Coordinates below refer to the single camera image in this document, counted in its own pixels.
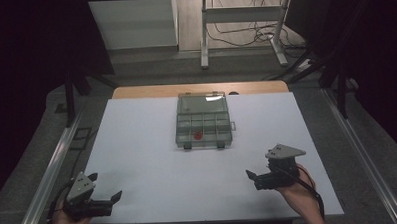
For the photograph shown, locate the clear plastic compartment box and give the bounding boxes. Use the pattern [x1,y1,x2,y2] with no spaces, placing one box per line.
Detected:
[173,90,238,152]

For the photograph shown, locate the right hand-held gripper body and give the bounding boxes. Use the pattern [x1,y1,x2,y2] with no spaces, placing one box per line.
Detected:
[253,141,308,191]

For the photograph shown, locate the aluminium rail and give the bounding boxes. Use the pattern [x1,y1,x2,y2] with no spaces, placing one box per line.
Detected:
[10,109,88,224]
[320,84,397,224]

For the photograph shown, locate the white desk frame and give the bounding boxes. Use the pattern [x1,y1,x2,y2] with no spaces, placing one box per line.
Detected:
[198,0,295,71]

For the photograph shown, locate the black floor cables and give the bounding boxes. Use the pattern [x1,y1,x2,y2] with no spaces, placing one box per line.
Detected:
[205,0,307,56]

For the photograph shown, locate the white cabinet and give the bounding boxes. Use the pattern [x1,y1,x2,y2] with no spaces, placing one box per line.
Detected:
[88,0,180,52]

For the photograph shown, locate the person's right hand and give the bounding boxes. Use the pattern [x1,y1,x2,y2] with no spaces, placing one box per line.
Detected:
[275,163,320,220]

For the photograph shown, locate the white board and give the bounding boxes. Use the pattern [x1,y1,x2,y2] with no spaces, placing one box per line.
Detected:
[80,89,345,224]

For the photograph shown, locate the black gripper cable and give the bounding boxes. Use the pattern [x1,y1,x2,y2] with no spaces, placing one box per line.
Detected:
[45,180,77,224]
[278,166,326,222]

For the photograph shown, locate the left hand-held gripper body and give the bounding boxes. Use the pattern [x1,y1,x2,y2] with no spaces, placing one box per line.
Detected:
[62,170,114,221]

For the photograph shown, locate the black metal stand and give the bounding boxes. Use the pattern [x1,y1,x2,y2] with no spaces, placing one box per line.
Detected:
[259,46,352,123]
[62,66,122,129]

